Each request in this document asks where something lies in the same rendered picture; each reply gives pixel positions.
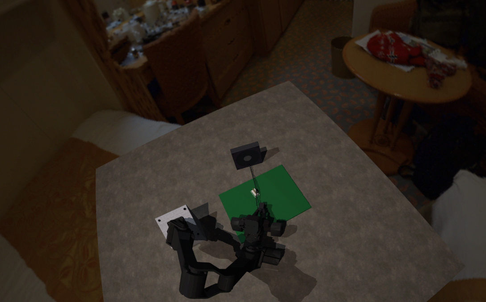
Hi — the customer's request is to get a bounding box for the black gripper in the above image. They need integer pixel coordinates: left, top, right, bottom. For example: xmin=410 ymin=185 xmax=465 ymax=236
xmin=231 ymin=208 xmax=283 ymax=245

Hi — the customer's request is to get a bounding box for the black cable with plug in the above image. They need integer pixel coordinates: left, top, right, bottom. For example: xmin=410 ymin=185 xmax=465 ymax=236
xmin=256 ymin=189 xmax=266 ymax=216

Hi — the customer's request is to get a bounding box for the black square computer fan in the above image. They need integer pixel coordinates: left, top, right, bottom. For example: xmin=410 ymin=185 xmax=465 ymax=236
xmin=230 ymin=142 xmax=263 ymax=170

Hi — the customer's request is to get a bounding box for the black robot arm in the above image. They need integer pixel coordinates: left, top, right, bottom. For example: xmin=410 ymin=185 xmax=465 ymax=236
xmin=166 ymin=214 xmax=282 ymax=299

